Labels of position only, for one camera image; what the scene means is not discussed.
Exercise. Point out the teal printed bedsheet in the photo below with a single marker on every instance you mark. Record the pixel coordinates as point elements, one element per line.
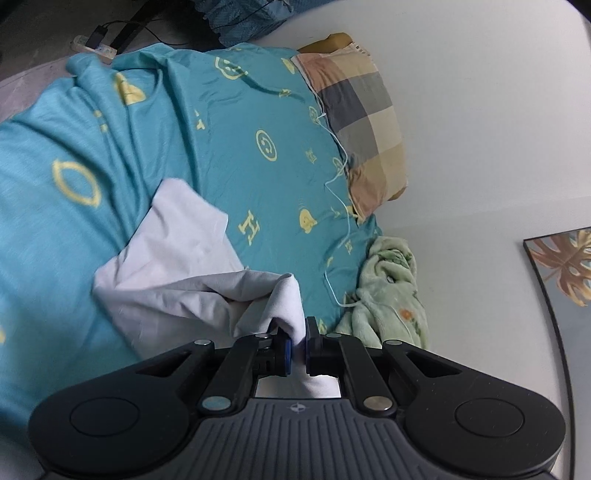
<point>184,129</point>

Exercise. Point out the framed leaf picture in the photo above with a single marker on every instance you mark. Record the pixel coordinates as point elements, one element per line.
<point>568,263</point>

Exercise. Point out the white power strip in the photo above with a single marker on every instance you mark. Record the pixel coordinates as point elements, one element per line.
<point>105,51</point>

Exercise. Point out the black power adapter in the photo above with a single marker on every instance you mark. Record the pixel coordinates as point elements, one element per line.
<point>97,36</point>

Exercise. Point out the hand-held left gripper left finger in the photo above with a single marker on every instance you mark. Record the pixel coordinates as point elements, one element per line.
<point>287,359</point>

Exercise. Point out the plaid pillow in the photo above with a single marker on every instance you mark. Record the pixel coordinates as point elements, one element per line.
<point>364,115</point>

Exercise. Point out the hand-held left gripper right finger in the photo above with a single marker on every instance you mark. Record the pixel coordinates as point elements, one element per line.
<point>316,351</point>

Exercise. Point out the blue covered chair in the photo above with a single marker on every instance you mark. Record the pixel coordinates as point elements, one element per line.
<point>249,23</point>

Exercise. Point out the green fleece blanket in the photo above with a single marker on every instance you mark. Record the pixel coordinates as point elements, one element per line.
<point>388,295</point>

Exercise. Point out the white t-shirt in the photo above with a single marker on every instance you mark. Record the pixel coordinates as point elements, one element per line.
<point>184,286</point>

